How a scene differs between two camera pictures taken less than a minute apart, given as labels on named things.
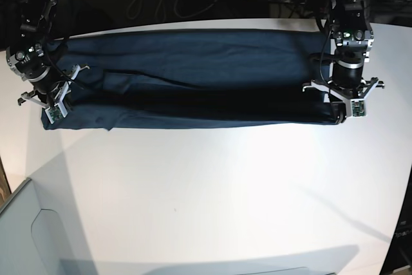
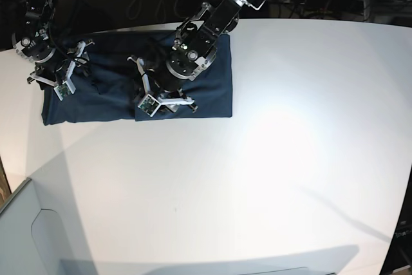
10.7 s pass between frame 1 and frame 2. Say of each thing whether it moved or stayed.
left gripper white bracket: moved
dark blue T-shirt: moved
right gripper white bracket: moved
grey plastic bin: stayed
